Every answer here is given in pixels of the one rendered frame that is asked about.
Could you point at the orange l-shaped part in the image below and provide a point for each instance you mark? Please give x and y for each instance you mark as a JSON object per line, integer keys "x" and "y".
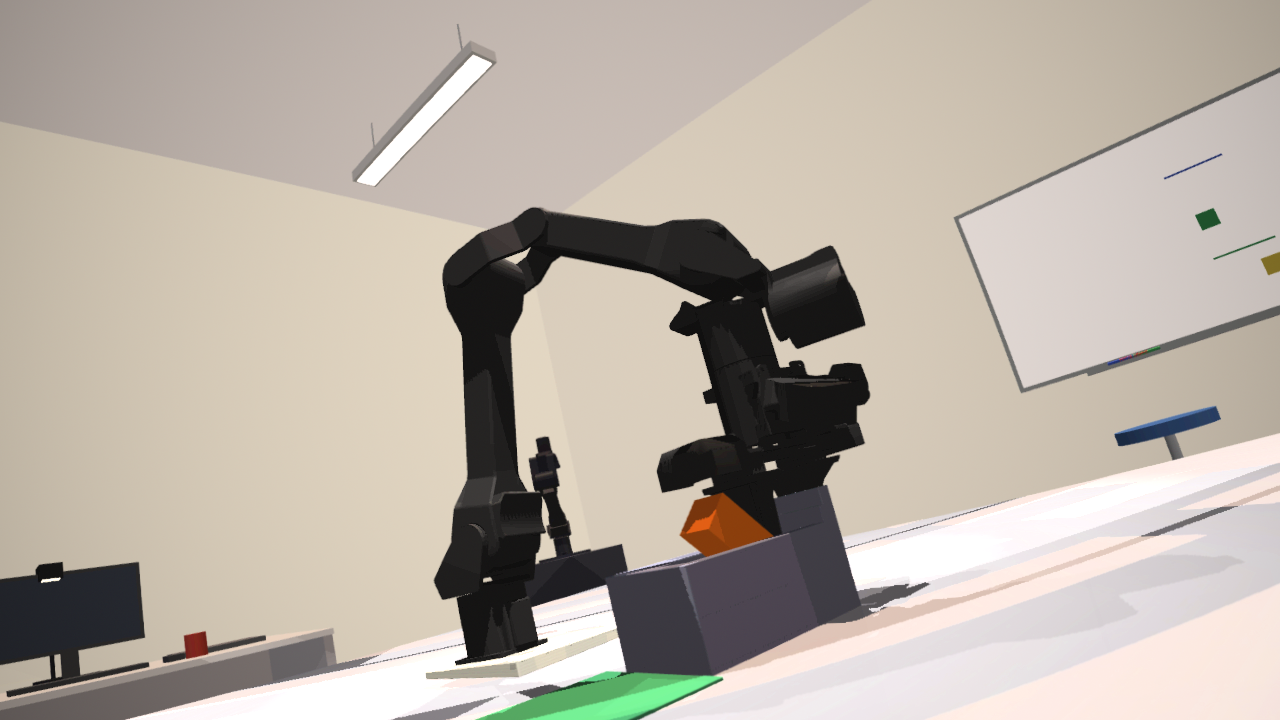
{"x": 716, "y": 524}

